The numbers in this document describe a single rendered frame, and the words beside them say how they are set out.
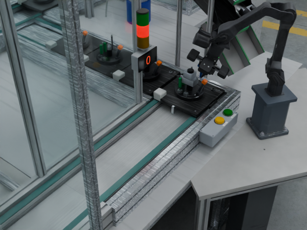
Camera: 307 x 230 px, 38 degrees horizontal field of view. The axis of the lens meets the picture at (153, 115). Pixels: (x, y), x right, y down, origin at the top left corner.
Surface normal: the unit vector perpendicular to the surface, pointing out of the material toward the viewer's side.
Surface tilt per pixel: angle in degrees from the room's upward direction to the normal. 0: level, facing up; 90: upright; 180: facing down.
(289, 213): 0
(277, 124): 90
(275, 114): 90
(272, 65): 60
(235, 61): 45
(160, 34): 0
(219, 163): 0
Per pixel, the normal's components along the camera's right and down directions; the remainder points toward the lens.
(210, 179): 0.00, -0.78
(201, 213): 0.29, 0.59
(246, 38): 0.47, -0.23
